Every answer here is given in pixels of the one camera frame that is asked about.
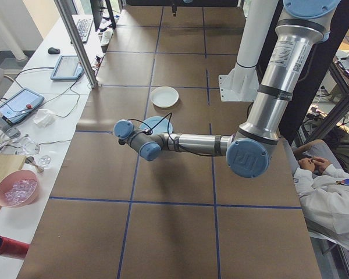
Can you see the clear glass dish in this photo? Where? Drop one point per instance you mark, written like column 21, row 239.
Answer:
column 31, row 147

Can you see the light blue teach pendant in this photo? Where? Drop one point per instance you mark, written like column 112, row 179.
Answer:
column 20, row 106
column 67, row 68

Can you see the black keyboard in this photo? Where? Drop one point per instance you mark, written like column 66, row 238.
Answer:
column 85, row 27

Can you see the red cylinder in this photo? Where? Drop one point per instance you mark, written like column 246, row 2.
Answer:
column 8, row 247

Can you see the white crumpled tissue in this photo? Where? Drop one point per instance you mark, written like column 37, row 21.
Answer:
column 44, row 118

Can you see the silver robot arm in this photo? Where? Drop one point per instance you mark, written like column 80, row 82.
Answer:
column 192, row 142

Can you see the person in white coat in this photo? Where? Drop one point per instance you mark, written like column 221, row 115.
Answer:
column 328, row 197

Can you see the black computer mouse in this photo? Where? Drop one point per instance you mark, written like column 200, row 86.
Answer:
column 54, row 50

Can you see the white pedestal column with plate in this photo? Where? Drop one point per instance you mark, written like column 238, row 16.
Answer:
column 251, row 35

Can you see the metal jigger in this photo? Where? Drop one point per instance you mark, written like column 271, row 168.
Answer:
column 35, row 164

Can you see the black orange connector block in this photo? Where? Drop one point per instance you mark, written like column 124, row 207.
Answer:
column 99, row 59

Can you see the black monitor with stand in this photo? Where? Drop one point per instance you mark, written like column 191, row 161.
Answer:
column 96, row 14

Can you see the aluminium frame post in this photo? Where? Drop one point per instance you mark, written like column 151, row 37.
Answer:
column 82, row 55

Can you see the light blue plate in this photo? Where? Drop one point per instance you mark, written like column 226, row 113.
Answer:
column 160, row 124

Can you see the clear drinking glass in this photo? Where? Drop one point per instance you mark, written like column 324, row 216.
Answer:
column 44, row 161

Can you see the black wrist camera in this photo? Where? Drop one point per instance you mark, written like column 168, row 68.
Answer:
column 121, row 141

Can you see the metal tongs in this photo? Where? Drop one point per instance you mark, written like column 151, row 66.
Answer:
column 8, row 146

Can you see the wooden cutting board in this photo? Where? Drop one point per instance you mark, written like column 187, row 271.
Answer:
column 5, row 165

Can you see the white plate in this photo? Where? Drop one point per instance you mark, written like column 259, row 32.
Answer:
column 165, row 97

